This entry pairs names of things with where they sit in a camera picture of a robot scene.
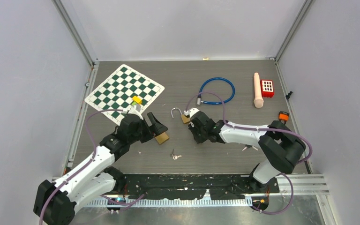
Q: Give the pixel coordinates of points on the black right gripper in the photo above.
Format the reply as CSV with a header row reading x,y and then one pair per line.
x,y
193,129

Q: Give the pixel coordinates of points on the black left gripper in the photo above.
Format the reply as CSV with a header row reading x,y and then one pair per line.
x,y
157,128

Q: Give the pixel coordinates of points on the brass padlock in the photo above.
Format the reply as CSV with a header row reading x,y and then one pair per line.
x,y
183,117
162,138

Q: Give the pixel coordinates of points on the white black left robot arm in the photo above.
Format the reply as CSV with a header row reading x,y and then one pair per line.
x,y
58,201

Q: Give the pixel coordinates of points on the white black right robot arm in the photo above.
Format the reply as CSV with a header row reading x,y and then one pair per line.
x,y
281,147

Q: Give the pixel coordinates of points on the black headed key bunch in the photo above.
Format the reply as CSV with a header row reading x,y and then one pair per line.
x,y
250,147

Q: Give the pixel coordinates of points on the yellow block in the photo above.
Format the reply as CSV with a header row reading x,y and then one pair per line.
x,y
137,100

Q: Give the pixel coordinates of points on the silver keys with white tag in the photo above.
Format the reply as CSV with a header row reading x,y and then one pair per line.
x,y
174,156

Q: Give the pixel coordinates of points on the green white chessboard mat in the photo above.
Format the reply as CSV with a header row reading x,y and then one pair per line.
x,y
117,90

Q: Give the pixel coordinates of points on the beige wooden rolling pin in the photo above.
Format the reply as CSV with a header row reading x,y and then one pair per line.
x,y
258,99

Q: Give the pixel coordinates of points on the black front base panel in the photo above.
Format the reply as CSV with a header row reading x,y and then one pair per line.
x,y
190,186

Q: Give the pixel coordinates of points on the red block with holes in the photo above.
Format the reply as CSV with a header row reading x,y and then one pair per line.
x,y
267,88

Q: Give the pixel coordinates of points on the small orange padlock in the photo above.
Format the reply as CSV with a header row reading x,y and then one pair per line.
x,y
283,116

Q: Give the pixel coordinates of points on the blue cable lock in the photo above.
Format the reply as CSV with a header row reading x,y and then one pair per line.
x,y
218,85

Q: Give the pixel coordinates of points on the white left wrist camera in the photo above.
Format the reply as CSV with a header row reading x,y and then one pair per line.
x,y
133,110

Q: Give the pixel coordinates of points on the black knob on rail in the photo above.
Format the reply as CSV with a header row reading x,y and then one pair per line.
x,y
288,95

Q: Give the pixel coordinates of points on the aluminium frame rail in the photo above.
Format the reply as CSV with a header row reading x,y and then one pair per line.
x,y
293,184

